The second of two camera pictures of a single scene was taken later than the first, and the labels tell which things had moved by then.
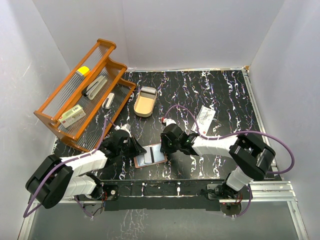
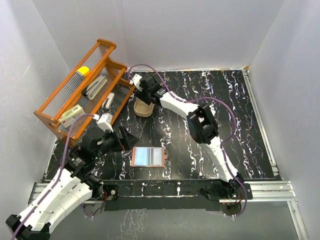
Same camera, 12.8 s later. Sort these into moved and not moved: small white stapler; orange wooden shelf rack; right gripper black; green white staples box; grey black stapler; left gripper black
Moved: right gripper black; left gripper black
Not moved: small white stapler; grey black stapler; orange wooden shelf rack; green white staples box
